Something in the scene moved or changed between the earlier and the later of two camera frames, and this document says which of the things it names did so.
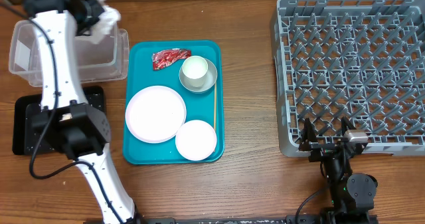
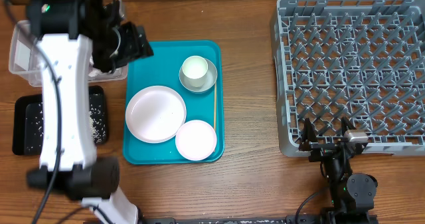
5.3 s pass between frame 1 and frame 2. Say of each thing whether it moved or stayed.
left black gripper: moved
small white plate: stayed
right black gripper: stayed
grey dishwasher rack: stayed
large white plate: stayed
